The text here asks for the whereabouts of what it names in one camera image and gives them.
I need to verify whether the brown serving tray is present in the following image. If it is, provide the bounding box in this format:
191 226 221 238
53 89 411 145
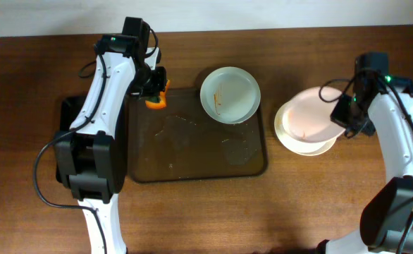
128 88 269 183

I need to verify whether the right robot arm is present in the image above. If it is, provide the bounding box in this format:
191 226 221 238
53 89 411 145
315 52 413 254

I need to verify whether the pink white plate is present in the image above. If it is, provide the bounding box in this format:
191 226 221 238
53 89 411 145
282 87 345 143

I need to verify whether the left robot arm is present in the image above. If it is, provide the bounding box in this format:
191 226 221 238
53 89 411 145
54 17 169 253

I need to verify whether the orange green scrub sponge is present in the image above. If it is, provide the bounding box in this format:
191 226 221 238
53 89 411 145
145 80 171 109

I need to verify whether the pale blue plate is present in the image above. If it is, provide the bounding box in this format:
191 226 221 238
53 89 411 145
199 66 261 124

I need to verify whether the cream plate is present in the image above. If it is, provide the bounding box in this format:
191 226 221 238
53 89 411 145
274 103 336 157

